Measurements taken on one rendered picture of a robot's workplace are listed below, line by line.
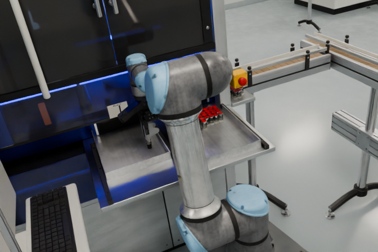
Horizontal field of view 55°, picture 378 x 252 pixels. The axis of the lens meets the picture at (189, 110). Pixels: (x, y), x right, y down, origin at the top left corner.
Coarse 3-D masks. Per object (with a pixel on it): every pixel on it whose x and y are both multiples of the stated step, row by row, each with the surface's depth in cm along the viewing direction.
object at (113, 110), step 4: (116, 104) 154; (120, 104) 155; (124, 104) 156; (108, 108) 154; (112, 108) 154; (116, 108) 155; (120, 108) 156; (124, 108) 156; (112, 112) 155; (116, 112) 156; (112, 116) 156; (116, 116) 157
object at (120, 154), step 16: (128, 128) 168; (96, 144) 154; (112, 144) 158; (128, 144) 157; (144, 144) 155; (160, 144) 154; (112, 160) 148; (128, 160) 147; (144, 160) 140; (160, 160) 143; (112, 176) 138
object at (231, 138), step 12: (228, 120) 164; (204, 132) 158; (216, 132) 157; (228, 132) 156; (240, 132) 155; (252, 132) 148; (204, 144) 150; (216, 144) 149; (228, 144) 148; (240, 144) 147; (252, 144) 142; (216, 156) 138; (228, 156) 140
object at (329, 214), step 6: (354, 186) 223; (366, 186) 221; (372, 186) 224; (348, 192) 221; (354, 192) 220; (360, 192) 220; (366, 192) 220; (342, 198) 220; (348, 198) 219; (336, 204) 219; (342, 204) 219; (330, 210) 220; (330, 216) 221
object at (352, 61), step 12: (312, 36) 220; (324, 36) 219; (348, 36) 206; (300, 48) 229; (336, 48) 203; (348, 48) 207; (360, 48) 196; (336, 60) 202; (348, 60) 194; (360, 60) 192; (372, 60) 181; (348, 72) 196; (360, 72) 188; (372, 72) 180; (372, 84) 183
